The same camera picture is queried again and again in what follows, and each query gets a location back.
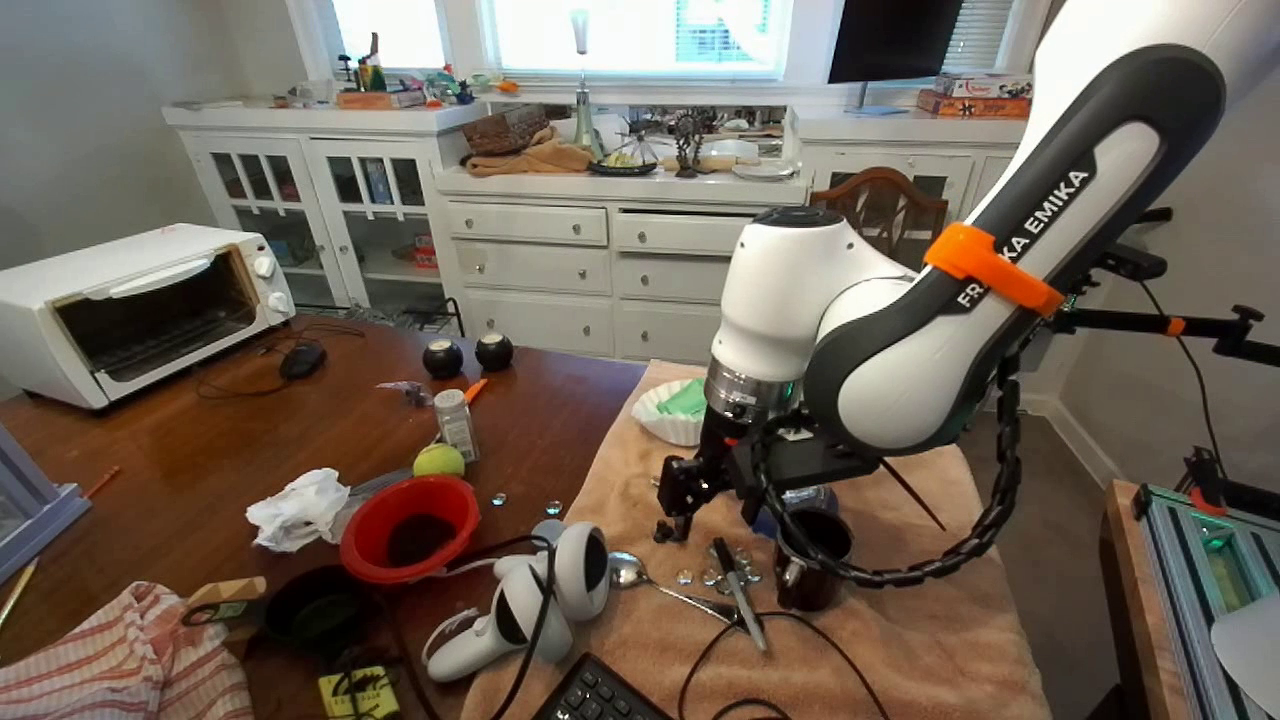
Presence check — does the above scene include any thin black cable loop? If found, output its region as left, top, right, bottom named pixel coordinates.
left=671, top=610, right=897, bottom=720

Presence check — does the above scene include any white round disc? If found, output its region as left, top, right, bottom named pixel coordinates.
left=1209, top=594, right=1280, bottom=720

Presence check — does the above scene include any brown wooden chair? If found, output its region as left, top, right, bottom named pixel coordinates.
left=810, top=164, right=953, bottom=273

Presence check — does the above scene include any glass bottle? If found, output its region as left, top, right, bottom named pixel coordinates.
left=570, top=76, right=606, bottom=155

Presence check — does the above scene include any wooden handle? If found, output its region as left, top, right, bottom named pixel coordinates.
left=174, top=571, right=272, bottom=624

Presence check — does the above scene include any black keyboard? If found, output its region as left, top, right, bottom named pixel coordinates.
left=530, top=653, right=674, bottom=720

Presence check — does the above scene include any blue-grey furniture piece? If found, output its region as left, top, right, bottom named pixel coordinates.
left=0, top=423, right=94, bottom=583

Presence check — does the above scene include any dark brown cup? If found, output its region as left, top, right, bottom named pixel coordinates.
left=772, top=506, right=856, bottom=617

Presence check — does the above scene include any red bowl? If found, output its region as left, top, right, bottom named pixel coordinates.
left=334, top=471, right=482, bottom=594

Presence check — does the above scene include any black bowl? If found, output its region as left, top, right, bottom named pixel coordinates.
left=259, top=563, right=377, bottom=655

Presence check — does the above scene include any white scalloped bowl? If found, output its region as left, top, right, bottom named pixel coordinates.
left=629, top=376, right=712, bottom=450

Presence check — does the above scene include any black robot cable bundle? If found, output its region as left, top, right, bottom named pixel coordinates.
left=753, top=311, right=1034, bottom=594

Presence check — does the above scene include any white toaster oven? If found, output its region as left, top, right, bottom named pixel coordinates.
left=0, top=221, right=301, bottom=411

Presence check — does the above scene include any black round shaker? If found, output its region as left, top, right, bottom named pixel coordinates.
left=418, top=336, right=469, bottom=383
left=471, top=329, right=516, bottom=376

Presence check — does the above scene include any red white striped cloth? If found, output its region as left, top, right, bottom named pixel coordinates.
left=0, top=577, right=256, bottom=720

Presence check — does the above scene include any black sharpie marker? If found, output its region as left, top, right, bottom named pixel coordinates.
left=707, top=532, right=772, bottom=655

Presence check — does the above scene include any black computer mouse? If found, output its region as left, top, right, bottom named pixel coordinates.
left=277, top=342, right=333, bottom=383

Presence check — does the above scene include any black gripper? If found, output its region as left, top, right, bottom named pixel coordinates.
left=652, top=402, right=780, bottom=527

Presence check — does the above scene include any silver spoon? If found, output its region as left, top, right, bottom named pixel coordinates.
left=603, top=549, right=745, bottom=628

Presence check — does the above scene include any white glass-door cabinet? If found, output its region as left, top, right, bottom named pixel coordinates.
left=164, top=99, right=463, bottom=326

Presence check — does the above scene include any orange box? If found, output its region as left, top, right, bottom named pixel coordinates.
left=916, top=76, right=1034, bottom=126

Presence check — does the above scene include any yellow-green tennis ball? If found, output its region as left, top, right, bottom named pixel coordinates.
left=407, top=442, right=469, bottom=483

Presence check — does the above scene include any black monitor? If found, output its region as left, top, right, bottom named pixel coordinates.
left=825, top=0, right=966, bottom=87

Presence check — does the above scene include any brown wicker basket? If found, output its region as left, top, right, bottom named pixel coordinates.
left=458, top=103, right=595, bottom=181

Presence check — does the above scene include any small pill bottle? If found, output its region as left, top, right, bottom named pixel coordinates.
left=433, top=383, right=480, bottom=469

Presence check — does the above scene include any crumpled white tissue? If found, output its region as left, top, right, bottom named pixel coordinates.
left=243, top=463, right=356, bottom=556

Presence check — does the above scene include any teal aluminium frame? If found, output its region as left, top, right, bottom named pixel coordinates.
left=1132, top=477, right=1280, bottom=720

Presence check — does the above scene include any green sponge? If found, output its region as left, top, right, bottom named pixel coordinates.
left=656, top=376, right=712, bottom=419

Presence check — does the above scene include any orange cable clamp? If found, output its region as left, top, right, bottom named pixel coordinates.
left=921, top=221, right=1066, bottom=320

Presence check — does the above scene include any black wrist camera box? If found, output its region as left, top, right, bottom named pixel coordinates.
left=764, top=423, right=885, bottom=493

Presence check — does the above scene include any yellow package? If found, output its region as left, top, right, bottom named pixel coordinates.
left=314, top=659, right=402, bottom=720

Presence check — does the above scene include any white VR controller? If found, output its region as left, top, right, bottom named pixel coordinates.
left=526, top=518, right=615, bottom=628
left=418, top=556, right=581, bottom=689

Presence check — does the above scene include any white drawer dresser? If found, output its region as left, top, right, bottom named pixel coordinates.
left=433, top=164, right=810, bottom=372

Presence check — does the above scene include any peach terry towel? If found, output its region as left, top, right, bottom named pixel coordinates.
left=455, top=358, right=1057, bottom=720

